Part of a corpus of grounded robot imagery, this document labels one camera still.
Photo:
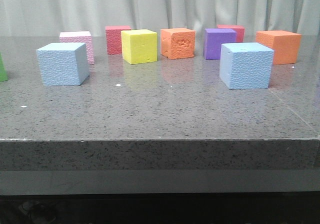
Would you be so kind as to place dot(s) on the light blue foam block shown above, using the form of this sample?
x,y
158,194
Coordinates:
x,y
245,65
63,64

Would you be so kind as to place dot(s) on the yellow foam block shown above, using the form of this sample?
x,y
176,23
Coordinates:
x,y
139,46

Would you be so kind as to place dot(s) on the orange foam block dented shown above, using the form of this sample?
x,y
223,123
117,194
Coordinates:
x,y
177,43

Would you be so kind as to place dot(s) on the red foam block left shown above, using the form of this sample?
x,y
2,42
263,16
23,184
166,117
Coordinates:
x,y
113,38

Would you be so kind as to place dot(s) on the red foam block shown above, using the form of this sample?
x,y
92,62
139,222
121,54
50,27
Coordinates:
x,y
113,38
239,29

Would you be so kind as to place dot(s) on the purple foam block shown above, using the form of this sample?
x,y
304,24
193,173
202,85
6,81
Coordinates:
x,y
214,38

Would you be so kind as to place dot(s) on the pink foam block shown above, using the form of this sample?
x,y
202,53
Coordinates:
x,y
80,36

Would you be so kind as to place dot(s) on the red foam block right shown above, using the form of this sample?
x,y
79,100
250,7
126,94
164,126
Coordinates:
x,y
239,29

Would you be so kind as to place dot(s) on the orange foam block right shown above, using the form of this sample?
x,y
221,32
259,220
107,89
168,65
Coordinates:
x,y
284,43

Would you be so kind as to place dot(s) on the green foam block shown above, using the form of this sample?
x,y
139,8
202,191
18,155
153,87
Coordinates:
x,y
3,73

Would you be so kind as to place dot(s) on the grey curtain backdrop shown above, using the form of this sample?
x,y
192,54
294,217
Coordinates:
x,y
50,17

